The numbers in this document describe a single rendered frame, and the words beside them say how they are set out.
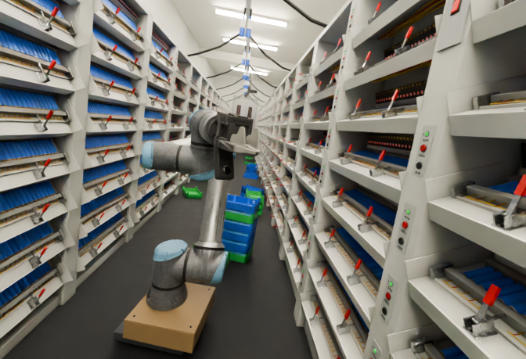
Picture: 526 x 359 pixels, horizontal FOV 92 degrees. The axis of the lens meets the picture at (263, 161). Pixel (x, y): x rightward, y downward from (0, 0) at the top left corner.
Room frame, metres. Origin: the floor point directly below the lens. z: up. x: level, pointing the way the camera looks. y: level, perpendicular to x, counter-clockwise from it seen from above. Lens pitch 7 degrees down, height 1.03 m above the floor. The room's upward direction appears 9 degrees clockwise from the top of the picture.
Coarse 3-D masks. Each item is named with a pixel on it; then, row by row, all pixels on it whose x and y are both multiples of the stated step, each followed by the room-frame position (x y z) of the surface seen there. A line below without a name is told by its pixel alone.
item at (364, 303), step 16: (320, 224) 1.26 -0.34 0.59; (336, 224) 1.27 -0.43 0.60; (320, 240) 1.18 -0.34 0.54; (336, 240) 1.15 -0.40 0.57; (336, 256) 1.02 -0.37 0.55; (336, 272) 0.96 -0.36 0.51; (352, 272) 0.90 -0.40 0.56; (352, 288) 0.81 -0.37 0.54; (368, 304) 0.73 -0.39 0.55; (368, 320) 0.68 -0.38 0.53
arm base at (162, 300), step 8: (152, 288) 1.09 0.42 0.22; (160, 288) 1.06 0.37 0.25; (168, 288) 1.07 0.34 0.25; (176, 288) 1.09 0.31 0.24; (184, 288) 1.13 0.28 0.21; (152, 296) 1.07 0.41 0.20; (160, 296) 1.06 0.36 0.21; (168, 296) 1.06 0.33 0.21; (176, 296) 1.08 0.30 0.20; (184, 296) 1.12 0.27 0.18; (152, 304) 1.05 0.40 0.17; (160, 304) 1.05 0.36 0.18; (168, 304) 1.05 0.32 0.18; (176, 304) 1.07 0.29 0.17
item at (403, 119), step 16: (384, 96) 1.17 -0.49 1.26; (400, 96) 1.05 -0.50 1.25; (416, 96) 0.96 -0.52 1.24; (336, 112) 1.26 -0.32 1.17; (352, 112) 1.25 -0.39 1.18; (368, 112) 1.08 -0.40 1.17; (384, 112) 0.83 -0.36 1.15; (400, 112) 0.86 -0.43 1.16; (416, 112) 0.74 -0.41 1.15; (352, 128) 1.08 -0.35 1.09; (368, 128) 0.94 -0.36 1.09; (384, 128) 0.83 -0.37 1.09; (400, 128) 0.75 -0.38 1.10
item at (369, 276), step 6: (330, 228) 1.23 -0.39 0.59; (330, 234) 1.20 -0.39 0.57; (336, 234) 1.17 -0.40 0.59; (342, 240) 1.10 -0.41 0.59; (342, 246) 1.07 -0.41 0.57; (348, 246) 1.03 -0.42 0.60; (342, 252) 1.03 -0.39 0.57; (348, 252) 1.00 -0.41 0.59; (354, 258) 0.94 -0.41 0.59; (360, 270) 0.90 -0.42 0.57; (366, 270) 0.86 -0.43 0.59; (366, 276) 0.84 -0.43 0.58; (372, 276) 0.82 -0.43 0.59; (366, 282) 0.81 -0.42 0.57; (372, 282) 0.80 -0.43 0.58; (378, 282) 0.78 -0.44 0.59; (378, 288) 0.76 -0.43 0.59
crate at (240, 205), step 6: (240, 198) 2.04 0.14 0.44; (246, 198) 2.03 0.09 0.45; (258, 198) 2.00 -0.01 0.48; (228, 204) 1.85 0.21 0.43; (234, 204) 1.84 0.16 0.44; (240, 204) 1.83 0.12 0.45; (246, 204) 2.01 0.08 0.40; (258, 204) 1.96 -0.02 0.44; (240, 210) 1.83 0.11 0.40; (246, 210) 1.83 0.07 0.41; (252, 210) 1.82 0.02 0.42
